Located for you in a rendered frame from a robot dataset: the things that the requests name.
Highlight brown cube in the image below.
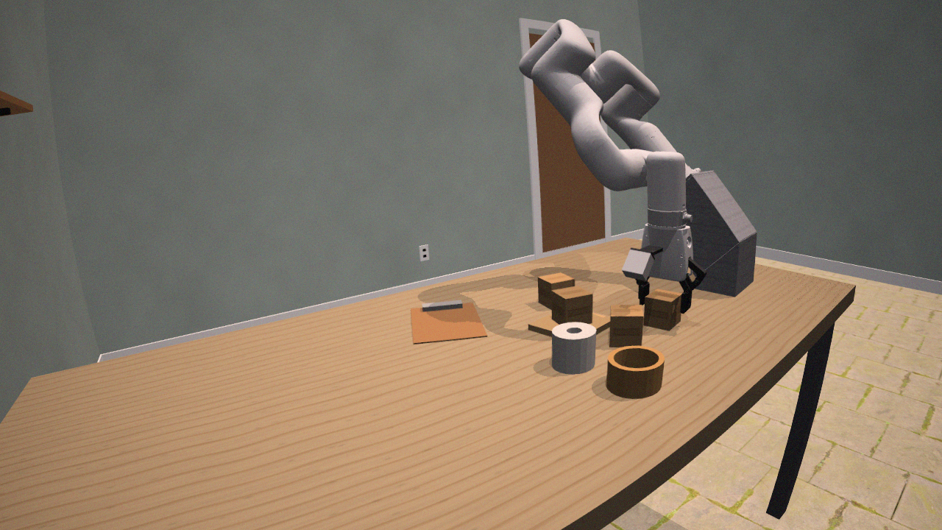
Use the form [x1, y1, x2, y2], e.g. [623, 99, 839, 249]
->
[643, 289, 681, 331]
[609, 305, 643, 347]
[538, 273, 575, 310]
[551, 286, 593, 325]

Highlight tan square wooden board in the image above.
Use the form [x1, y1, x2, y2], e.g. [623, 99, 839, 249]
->
[528, 313, 610, 337]

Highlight brown clipboard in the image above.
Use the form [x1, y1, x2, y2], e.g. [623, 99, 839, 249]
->
[411, 300, 487, 345]

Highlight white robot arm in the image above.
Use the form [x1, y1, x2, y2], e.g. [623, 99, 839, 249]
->
[519, 19, 701, 281]

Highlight grey cylinder with white top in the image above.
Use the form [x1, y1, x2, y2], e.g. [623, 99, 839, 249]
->
[552, 322, 596, 375]

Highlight dark brown open cylinder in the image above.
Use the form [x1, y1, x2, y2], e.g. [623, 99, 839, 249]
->
[606, 346, 665, 399]

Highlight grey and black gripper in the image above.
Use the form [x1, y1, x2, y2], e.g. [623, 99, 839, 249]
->
[635, 223, 707, 314]

